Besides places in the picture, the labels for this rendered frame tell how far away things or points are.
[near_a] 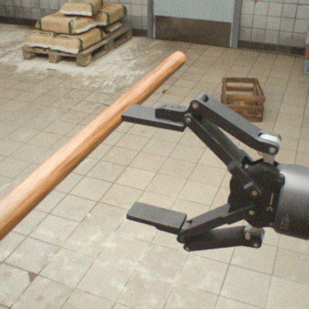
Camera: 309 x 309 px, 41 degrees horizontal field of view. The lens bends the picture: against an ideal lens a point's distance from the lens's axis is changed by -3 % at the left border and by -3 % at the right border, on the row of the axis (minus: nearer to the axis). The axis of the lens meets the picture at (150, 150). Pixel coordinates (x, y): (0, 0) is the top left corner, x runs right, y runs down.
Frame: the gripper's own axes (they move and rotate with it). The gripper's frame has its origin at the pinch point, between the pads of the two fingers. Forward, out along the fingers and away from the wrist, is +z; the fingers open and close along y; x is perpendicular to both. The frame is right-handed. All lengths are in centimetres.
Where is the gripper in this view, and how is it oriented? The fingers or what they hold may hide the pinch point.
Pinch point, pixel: (137, 166)
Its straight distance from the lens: 49.4
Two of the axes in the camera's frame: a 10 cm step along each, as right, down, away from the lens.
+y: 0.1, 8.6, 5.1
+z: -9.3, -1.9, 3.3
